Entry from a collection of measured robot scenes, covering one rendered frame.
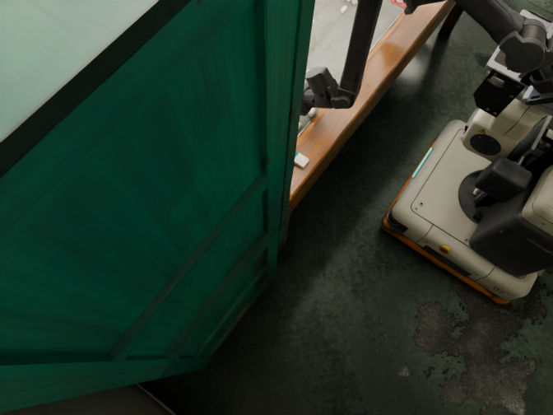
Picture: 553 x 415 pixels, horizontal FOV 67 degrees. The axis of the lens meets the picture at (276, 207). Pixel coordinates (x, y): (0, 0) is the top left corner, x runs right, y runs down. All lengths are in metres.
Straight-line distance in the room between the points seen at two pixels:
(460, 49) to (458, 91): 0.30
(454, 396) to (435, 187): 0.93
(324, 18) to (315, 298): 1.21
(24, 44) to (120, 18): 0.06
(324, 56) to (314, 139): 0.36
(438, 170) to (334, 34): 0.78
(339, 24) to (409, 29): 0.26
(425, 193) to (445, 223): 0.15
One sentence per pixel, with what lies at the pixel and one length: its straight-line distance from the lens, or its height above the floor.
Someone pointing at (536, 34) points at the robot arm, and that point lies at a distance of 1.14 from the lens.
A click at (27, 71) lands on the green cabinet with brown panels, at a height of 1.79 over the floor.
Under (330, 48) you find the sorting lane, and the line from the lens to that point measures 1.67.
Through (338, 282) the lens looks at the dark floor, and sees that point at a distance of 2.05.
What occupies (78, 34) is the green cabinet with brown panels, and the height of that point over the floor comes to 1.79.
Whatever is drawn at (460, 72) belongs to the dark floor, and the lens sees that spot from 2.75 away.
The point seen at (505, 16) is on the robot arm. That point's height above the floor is 1.30.
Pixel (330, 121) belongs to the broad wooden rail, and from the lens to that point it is 1.46.
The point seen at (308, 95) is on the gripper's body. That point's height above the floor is 0.88.
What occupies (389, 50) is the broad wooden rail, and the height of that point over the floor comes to 0.76.
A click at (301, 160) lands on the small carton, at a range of 1.35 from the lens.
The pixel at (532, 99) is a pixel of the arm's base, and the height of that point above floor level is 1.16.
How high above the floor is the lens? 2.00
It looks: 71 degrees down
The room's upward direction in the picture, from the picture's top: 3 degrees clockwise
